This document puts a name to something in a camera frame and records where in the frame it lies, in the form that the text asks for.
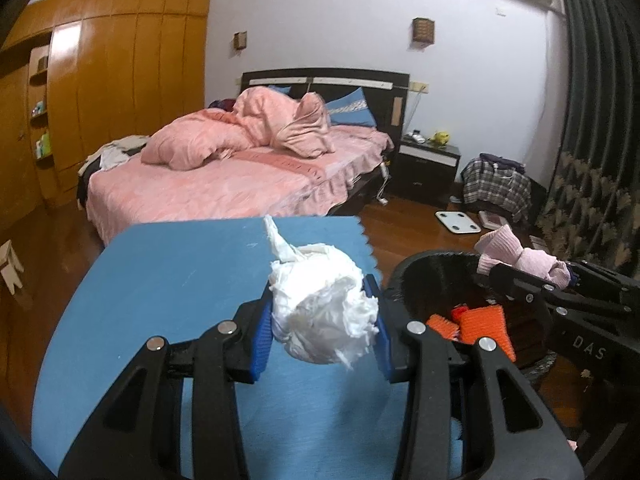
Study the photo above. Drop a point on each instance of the pink book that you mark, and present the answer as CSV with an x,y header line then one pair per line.
x,y
492,219

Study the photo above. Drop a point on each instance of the pink quilt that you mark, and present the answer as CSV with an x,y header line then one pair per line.
x,y
190,145

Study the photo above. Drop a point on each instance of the small blue pillow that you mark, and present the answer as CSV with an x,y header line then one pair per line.
x,y
279,90

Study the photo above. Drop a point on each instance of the small white floor box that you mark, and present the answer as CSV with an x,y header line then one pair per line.
x,y
537,242

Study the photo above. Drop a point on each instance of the bed with pink sheet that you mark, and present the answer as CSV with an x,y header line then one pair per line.
x,y
225,190

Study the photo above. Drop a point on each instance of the yellow plush toy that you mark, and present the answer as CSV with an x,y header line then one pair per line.
x,y
441,137

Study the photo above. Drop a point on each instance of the large white bag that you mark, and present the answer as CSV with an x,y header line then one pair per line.
x,y
320,305

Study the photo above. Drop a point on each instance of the wooden wardrobe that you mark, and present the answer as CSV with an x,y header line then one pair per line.
x,y
125,85

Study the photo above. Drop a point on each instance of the pile of clothes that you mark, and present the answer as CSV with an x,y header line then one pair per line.
x,y
115,157

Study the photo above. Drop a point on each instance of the black white nightstand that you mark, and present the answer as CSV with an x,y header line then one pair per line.
x,y
425,175

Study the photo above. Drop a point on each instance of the blue table cloth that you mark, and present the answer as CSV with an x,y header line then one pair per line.
x,y
175,280

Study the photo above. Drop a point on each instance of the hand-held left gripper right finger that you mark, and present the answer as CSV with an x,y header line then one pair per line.
x,y
382,350

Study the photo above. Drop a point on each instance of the large blue pillow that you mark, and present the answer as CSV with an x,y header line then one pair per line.
x,y
350,110

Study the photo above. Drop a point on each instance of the dark patterned curtain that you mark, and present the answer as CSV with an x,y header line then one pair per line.
x,y
590,110

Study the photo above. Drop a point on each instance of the beige wall outlet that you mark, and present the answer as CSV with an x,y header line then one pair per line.
x,y
420,87

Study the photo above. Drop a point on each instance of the dark maroon garment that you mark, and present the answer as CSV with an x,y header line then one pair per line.
x,y
222,105

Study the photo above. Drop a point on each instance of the white bathroom scale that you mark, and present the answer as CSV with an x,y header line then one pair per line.
x,y
457,222

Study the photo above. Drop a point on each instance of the black trash bin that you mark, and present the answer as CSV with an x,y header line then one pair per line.
x,y
435,270

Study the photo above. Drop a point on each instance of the small brown wall lamp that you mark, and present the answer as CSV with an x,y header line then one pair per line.
x,y
240,40

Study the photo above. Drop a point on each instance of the large brown wall lamp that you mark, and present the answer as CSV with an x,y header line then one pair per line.
x,y
423,31

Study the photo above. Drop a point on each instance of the green bottle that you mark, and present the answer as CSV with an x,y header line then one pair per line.
x,y
43,144

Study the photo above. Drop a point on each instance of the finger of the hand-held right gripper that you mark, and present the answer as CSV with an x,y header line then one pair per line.
x,y
520,282
605,282

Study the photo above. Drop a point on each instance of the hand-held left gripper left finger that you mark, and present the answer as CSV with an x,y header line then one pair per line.
x,y
260,355

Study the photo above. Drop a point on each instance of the white phone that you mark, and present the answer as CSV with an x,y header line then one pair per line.
x,y
414,136

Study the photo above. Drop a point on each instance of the orange foam net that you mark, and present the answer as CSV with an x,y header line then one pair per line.
x,y
485,325
442,325

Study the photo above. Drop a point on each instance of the pink sock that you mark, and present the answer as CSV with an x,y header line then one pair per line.
x,y
530,262

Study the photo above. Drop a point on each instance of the white wooden stool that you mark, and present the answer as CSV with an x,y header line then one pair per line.
x,y
10,265

